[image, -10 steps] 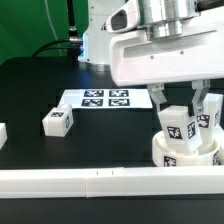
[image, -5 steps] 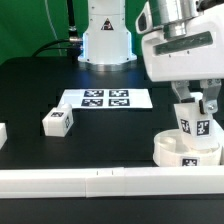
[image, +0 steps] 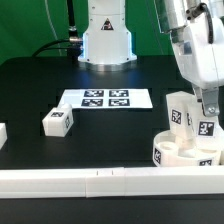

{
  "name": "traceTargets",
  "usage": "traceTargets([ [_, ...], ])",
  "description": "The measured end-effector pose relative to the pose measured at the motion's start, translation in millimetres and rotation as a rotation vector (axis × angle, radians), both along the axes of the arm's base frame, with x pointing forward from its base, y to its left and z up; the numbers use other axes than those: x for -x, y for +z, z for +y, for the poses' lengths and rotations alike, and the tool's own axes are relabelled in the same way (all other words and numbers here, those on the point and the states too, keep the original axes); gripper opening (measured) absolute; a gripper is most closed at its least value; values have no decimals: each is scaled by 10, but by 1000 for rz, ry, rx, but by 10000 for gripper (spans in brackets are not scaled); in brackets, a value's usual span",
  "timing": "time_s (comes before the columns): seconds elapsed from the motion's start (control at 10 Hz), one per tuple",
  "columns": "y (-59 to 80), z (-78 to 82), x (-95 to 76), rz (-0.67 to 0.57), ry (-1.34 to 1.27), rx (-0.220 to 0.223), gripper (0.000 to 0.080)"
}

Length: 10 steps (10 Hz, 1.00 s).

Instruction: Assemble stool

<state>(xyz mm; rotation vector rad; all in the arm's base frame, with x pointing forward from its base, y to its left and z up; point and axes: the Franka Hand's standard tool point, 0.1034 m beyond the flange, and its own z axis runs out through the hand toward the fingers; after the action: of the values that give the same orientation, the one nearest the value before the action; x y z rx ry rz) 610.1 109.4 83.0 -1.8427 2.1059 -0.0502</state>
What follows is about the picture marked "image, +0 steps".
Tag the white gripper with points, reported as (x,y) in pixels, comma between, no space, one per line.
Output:
(199,56)

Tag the white round stool seat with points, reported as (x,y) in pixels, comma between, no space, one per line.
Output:
(171,151)

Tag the white sheet with tags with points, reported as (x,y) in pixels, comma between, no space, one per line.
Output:
(106,98)

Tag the white front barrier rail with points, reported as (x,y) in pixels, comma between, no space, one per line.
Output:
(102,182)

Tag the white barrier rail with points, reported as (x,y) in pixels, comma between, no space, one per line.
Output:
(102,182)
(3,134)

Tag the white left barrier rail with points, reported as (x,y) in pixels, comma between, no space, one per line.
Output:
(3,134)

